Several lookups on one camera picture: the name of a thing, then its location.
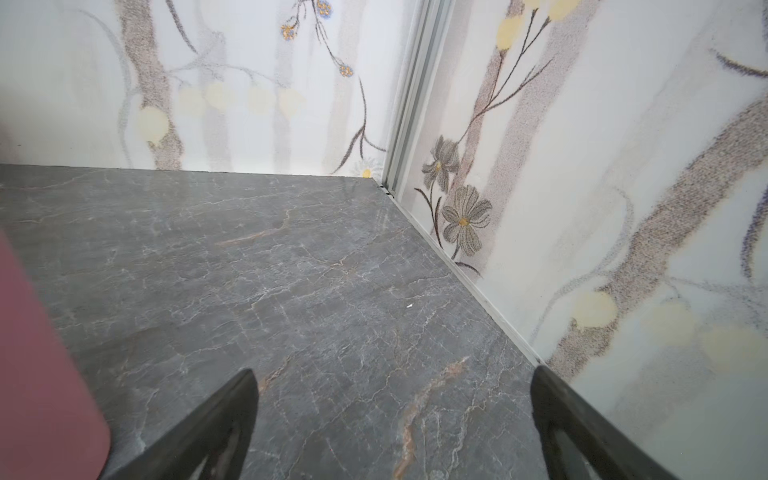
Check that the pink thermos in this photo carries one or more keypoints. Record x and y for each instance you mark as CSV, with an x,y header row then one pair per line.
x,y
51,426

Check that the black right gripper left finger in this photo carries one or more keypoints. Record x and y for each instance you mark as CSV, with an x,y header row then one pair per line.
x,y
210,443

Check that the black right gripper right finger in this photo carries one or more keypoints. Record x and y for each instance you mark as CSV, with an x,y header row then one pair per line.
x,y
577,441

